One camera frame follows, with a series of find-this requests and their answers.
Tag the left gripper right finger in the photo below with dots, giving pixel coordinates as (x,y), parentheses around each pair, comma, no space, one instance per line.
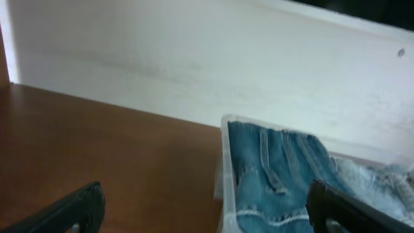
(332,210)

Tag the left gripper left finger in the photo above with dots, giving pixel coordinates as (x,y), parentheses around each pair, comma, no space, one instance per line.
(84,207)

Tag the dark blue jeans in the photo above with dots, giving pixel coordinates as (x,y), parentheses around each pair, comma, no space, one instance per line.
(274,171)

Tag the light blue jeans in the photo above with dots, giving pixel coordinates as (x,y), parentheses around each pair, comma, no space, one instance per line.
(387,188)

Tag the clear plastic storage container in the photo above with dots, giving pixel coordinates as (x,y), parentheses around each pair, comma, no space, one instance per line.
(336,149)

